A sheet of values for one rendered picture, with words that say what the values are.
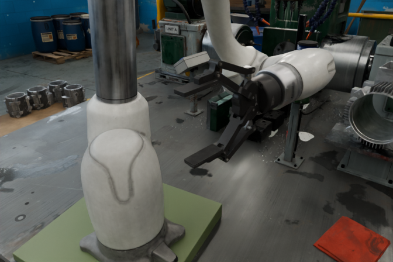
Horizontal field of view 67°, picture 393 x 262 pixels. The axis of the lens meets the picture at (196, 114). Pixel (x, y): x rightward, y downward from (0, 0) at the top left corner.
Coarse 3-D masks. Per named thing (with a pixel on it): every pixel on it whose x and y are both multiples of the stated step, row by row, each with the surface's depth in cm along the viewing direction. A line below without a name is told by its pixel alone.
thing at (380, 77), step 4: (384, 64) 93; (388, 64) 96; (392, 64) 96; (380, 68) 90; (384, 68) 90; (388, 68) 98; (392, 68) 97; (380, 72) 91; (384, 72) 90; (388, 72) 89; (392, 72) 88; (380, 76) 91; (384, 76) 90; (388, 76) 89; (392, 76) 89; (376, 80) 92; (380, 80) 91; (384, 80) 90; (388, 80) 90; (392, 80) 89
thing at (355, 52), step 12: (336, 36) 130; (348, 36) 128; (360, 36) 127; (324, 48) 129; (336, 48) 126; (348, 48) 124; (360, 48) 121; (372, 48) 123; (336, 60) 125; (348, 60) 123; (360, 60) 121; (372, 60) 124; (336, 72) 126; (348, 72) 123; (360, 72) 122; (336, 84) 130; (348, 84) 126; (360, 84) 124
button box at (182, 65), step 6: (198, 54) 133; (204, 54) 136; (180, 60) 127; (186, 60) 127; (192, 60) 130; (198, 60) 132; (204, 60) 135; (174, 66) 130; (180, 66) 128; (186, 66) 126; (192, 66) 128; (198, 66) 136; (180, 72) 129
